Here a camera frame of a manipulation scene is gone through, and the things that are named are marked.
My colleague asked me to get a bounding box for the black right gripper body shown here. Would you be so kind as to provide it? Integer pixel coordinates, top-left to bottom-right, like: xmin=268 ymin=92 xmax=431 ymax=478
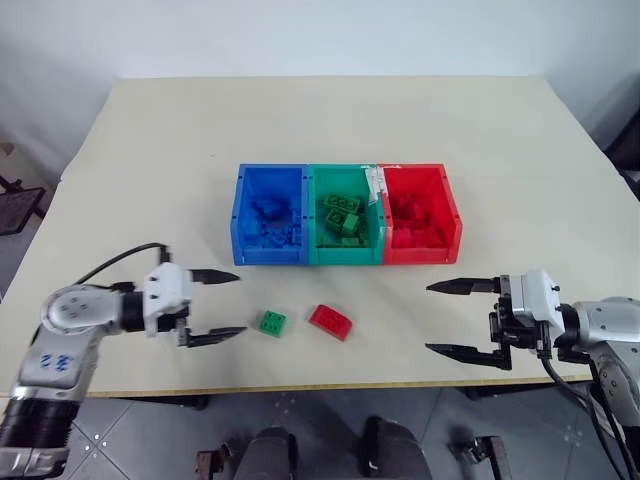
xmin=487 ymin=274 xmax=552 ymax=359

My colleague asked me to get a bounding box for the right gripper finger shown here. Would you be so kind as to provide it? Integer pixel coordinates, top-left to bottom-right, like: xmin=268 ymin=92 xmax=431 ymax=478
xmin=425 ymin=277 xmax=503 ymax=297
xmin=424 ymin=342 xmax=514 ymax=372

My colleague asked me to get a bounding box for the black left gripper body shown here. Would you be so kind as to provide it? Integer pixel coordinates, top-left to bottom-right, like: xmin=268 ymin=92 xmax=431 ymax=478
xmin=147 ymin=310 xmax=195 ymax=349

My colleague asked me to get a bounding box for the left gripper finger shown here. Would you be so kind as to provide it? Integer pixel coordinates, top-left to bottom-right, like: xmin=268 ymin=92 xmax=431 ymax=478
xmin=186 ymin=326 xmax=249 ymax=349
xmin=187 ymin=268 xmax=241 ymax=288

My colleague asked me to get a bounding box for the red plastic bin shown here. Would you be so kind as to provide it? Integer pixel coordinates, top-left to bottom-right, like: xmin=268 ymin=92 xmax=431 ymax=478
xmin=375 ymin=161 xmax=464 ymax=265

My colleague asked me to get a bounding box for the blue plastic bin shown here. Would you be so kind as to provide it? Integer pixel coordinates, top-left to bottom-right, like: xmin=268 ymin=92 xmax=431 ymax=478
xmin=231 ymin=163 xmax=312 ymax=267

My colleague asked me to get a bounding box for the small green square block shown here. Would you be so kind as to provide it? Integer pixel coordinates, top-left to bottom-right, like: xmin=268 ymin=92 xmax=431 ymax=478
xmin=257 ymin=309 xmax=289 ymax=338

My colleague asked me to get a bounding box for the rusty metal foot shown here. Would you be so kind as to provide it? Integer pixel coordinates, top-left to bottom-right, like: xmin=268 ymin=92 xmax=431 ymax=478
xmin=194 ymin=438 xmax=237 ymax=480
xmin=448 ymin=433 xmax=512 ymax=480

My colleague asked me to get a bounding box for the red sloped block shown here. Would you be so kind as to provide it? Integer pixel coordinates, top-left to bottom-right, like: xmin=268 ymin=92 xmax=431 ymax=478
xmin=308 ymin=302 xmax=355 ymax=343

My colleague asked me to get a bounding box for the dark rounded shape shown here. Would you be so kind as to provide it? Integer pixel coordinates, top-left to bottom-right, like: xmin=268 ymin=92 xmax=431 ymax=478
xmin=238 ymin=425 xmax=300 ymax=480
xmin=361 ymin=415 xmax=432 ymax=480

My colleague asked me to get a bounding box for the green plastic bin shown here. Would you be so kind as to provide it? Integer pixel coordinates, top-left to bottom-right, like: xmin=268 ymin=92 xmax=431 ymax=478
xmin=304 ymin=162 xmax=387 ymax=266

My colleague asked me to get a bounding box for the white torn tape strip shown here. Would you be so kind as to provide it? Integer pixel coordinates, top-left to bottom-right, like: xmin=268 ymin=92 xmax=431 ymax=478
xmin=363 ymin=166 xmax=390 ymax=207

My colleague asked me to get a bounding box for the long green studded block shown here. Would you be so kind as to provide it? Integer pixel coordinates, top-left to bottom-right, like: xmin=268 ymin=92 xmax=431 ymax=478
xmin=323 ymin=193 xmax=363 ymax=212

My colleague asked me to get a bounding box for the black metal stand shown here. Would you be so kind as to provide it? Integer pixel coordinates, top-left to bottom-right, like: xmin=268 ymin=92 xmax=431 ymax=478
xmin=0 ymin=142 xmax=48 ymax=239

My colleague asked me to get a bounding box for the dark background object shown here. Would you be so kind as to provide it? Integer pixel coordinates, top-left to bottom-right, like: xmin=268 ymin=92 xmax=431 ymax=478
xmin=601 ymin=73 xmax=640 ymax=204

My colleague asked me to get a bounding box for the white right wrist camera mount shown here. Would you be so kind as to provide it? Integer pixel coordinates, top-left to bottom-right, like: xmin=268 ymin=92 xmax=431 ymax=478
xmin=508 ymin=267 xmax=564 ymax=332

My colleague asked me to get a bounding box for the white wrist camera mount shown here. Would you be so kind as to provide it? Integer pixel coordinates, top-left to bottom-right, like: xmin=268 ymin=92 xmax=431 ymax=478
xmin=141 ymin=262 xmax=195 ymax=340
xmin=508 ymin=267 xmax=564 ymax=332

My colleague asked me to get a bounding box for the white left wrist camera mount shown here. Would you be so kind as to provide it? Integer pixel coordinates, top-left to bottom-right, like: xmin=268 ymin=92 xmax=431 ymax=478
xmin=141 ymin=262 xmax=195 ymax=340

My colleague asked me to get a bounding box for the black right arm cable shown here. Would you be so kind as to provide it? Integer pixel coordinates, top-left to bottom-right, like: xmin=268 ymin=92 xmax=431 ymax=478
xmin=537 ymin=344 xmax=632 ymax=480

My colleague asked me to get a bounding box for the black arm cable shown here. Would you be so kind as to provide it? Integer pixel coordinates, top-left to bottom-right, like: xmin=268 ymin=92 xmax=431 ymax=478
xmin=537 ymin=344 xmax=632 ymax=480
xmin=74 ymin=242 xmax=173 ymax=287

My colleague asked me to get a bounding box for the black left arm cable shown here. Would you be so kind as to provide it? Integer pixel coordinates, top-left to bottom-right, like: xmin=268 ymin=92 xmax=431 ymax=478
xmin=74 ymin=242 xmax=173 ymax=287

